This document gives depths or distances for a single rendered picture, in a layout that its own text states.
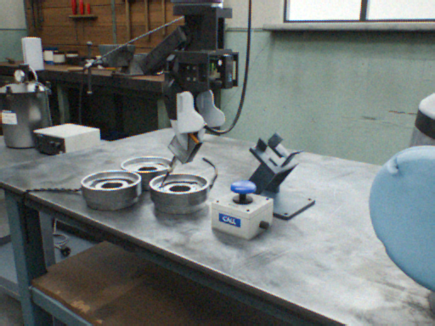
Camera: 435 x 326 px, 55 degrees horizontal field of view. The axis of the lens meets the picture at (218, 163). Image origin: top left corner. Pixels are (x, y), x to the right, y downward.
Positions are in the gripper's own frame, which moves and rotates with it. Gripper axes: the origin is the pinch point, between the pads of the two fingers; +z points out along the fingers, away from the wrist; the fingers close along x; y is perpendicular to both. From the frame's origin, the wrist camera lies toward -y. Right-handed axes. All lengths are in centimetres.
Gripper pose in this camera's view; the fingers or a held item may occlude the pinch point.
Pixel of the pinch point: (188, 139)
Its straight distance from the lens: 67.8
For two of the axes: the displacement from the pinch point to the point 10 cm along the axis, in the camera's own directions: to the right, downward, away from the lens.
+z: -0.1, 9.6, 2.9
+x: 6.3, -2.2, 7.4
